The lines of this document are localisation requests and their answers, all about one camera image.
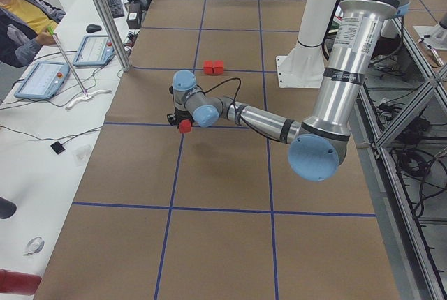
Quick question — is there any lower teach pendant tablet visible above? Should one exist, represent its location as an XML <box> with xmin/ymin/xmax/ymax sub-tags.
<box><xmin>14</xmin><ymin>61</ymin><xmax>70</xmax><ymax>100</ymax></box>

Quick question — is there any aluminium frame post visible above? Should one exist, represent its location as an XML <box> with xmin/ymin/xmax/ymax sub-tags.
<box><xmin>93</xmin><ymin>0</ymin><xmax>131</xmax><ymax>72</ymax></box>

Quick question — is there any white curved bracket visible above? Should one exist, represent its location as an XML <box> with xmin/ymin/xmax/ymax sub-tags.
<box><xmin>65</xmin><ymin>89</ymin><xmax>112</xmax><ymax>110</ymax></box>

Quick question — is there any red cylinder bottle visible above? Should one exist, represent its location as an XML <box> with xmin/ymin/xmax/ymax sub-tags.
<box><xmin>1</xmin><ymin>269</ymin><xmax>41</xmax><ymax>296</ymax></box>

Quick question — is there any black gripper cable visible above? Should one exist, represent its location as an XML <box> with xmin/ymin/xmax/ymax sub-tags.
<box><xmin>184</xmin><ymin>77</ymin><xmax>280</xmax><ymax>140</ymax></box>

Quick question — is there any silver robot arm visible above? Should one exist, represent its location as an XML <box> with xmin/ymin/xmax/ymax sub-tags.
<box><xmin>167</xmin><ymin>0</ymin><xmax>409</xmax><ymax>181</ymax></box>

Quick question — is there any seated person yellow shirt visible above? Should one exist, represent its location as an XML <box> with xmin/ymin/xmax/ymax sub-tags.
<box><xmin>1</xmin><ymin>0</ymin><xmax>66</xmax><ymax>68</ymax></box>

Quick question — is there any small black square pad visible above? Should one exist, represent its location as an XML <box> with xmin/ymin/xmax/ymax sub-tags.
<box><xmin>50</xmin><ymin>141</ymin><xmax>66</xmax><ymax>155</ymax></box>

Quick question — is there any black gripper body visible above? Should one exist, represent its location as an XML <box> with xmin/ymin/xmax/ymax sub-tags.
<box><xmin>173</xmin><ymin>108</ymin><xmax>194</xmax><ymax>126</ymax></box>

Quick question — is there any black box with label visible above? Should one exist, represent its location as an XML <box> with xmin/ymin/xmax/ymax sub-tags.
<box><xmin>126</xmin><ymin>0</ymin><xmax>149</xmax><ymax>30</ymax></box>

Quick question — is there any white pedestal column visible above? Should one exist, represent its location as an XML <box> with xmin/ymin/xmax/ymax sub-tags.
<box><xmin>276</xmin><ymin>0</ymin><xmax>337</xmax><ymax>88</ymax></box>

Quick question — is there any metal rod green tip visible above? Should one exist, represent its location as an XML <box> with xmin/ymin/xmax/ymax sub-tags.
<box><xmin>47</xmin><ymin>26</ymin><xmax>89</xmax><ymax>97</ymax></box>

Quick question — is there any teach pendant tablet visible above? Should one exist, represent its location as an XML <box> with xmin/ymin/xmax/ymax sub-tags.
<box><xmin>14</xmin><ymin>61</ymin><xmax>70</xmax><ymax>100</ymax></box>
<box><xmin>73</xmin><ymin>35</ymin><xmax>115</xmax><ymax>68</ymax></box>

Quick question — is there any black keyboard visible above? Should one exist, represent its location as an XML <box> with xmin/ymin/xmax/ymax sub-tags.
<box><xmin>106</xmin><ymin>0</ymin><xmax>125</xmax><ymax>18</ymax></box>

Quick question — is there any upper teach pendant tablet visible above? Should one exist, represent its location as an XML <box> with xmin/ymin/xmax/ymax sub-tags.
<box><xmin>73</xmin><ymin>35</ymin><xmax>115</xmax><ymax>68</ymax></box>

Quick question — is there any black computer mouse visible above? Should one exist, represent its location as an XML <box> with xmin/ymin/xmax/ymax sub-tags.
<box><xmin>85</xmin><ymin>24</ymin><xmax>102</xmax><ymax>33</ymax></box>

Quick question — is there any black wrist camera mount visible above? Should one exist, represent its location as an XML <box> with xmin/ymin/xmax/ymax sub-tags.
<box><xmin>166</xmin><ymin>113</ymin><xmax>179</xmax><ymax>126</ymax></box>

